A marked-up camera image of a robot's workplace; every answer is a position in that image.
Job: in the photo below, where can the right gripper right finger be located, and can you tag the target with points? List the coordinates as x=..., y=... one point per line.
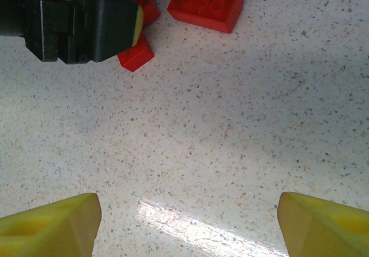
x=325, y=228

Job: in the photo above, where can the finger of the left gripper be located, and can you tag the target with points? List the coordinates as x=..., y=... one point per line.
x=115, y=23

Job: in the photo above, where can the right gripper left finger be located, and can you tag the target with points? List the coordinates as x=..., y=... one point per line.
x=52, y=228

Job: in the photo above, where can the red stepped lego piece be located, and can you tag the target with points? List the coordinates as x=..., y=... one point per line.
x=138, y=56

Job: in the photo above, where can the red lego brick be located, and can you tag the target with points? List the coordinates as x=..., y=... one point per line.
x=207, y=6

